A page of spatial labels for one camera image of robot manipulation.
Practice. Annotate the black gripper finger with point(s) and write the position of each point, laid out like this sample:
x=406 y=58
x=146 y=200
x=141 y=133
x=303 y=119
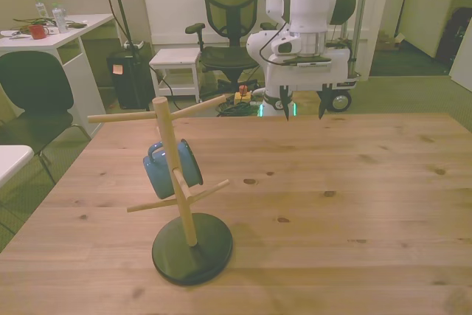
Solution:
x=325 y=103
x=287 y=103

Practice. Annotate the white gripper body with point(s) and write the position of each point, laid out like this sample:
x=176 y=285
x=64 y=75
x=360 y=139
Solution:
x=306 y=79

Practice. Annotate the blue enamel mug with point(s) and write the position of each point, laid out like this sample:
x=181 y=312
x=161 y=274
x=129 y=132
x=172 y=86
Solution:
x=158 y=178

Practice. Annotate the wooden mug tree black base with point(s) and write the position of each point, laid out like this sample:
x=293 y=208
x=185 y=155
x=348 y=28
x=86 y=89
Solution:
x=193 y=252

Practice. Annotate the red mug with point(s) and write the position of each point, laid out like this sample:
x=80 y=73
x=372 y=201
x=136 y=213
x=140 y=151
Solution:
x=37 y=32

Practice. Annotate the white wheeled robot cart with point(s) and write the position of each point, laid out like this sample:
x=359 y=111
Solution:
x=341 y=103

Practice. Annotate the yellow emergency stop box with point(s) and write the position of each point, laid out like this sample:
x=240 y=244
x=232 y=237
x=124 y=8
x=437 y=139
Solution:
x=242 y=96

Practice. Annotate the cardboard box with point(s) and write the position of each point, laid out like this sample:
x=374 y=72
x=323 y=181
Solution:
x=387 y=42

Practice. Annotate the black mesh office chair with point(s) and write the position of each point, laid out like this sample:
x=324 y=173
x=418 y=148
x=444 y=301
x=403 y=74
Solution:
x=228 y=9

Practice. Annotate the small white side table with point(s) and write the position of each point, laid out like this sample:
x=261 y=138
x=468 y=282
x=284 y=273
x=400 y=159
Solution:
x=177 y=57

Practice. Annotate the white leaning panel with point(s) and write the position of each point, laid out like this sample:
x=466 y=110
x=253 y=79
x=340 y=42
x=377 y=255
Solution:
x=462 y=68

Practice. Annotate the black computer tower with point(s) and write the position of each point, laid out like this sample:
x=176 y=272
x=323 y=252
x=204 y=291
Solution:
x=129 y=86

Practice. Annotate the orange sticky note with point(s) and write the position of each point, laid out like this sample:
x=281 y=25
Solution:
x=117 y=69

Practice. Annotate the white desk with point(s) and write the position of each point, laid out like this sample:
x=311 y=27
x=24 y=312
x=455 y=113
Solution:
x=73 y=34

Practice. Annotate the clear plastic bottle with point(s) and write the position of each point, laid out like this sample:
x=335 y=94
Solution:
x=59 y=20
x=40 y=9

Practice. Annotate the black plastic chair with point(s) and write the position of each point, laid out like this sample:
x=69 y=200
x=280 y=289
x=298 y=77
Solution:
x=33 y=82

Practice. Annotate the white table edge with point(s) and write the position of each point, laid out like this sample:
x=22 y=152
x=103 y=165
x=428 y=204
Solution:
x=13 y=158

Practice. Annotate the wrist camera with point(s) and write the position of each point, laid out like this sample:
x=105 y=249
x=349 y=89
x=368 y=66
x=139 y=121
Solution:
x=306 y=60

